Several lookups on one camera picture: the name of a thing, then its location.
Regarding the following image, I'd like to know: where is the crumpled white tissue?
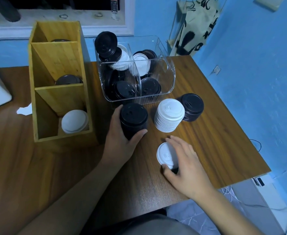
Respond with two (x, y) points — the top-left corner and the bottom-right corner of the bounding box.
(16, 103), (33, 116)

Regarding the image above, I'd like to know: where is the wooden three-compartment organizer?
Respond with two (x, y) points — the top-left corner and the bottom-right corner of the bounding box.
(28, 21), (99, 147)

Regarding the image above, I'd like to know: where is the white domed cup lid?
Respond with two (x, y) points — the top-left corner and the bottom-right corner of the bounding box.
(154, 98), (186, 133)
(156, 142), (179, 170)

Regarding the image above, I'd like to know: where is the person's right hand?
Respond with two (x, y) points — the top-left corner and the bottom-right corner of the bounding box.
(162, 135), (215, 201)

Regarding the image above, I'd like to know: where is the person's left forearm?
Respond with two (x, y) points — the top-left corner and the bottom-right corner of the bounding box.
(17, 161), (119, 235)

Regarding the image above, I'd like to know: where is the white cable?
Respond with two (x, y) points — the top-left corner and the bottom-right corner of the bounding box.
(220, 184), (247, 203)

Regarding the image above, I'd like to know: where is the cream wall plate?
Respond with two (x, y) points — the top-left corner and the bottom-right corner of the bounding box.
(255, 0), (287, 11)

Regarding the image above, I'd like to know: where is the white window frame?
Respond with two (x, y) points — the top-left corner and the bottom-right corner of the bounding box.
(0, 0), (136, 41)

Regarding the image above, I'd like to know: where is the clear plastic container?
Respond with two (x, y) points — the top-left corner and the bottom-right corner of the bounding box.
(93, 35), (176, 105)

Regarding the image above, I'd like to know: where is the cream tote bag black print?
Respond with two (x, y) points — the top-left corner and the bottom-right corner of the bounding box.
(169, 0), (222, 56)

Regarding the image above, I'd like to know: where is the short stack of black lids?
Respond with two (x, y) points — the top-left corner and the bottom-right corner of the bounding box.
(177, 93), (204, 115)

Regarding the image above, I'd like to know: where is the grey shirt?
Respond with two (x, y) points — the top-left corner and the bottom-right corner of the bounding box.
(119, 216), (200, 235)

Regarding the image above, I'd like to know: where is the person's left hand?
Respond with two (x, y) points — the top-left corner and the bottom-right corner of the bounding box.
(100, 104), (148, 169)

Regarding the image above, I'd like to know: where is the hanging rope shelf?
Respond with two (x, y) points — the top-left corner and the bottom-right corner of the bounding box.
(167, 0), (230, 52)

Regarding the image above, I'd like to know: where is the dark glass vase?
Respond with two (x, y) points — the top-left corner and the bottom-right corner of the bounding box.
(0, 0), (21, 22)

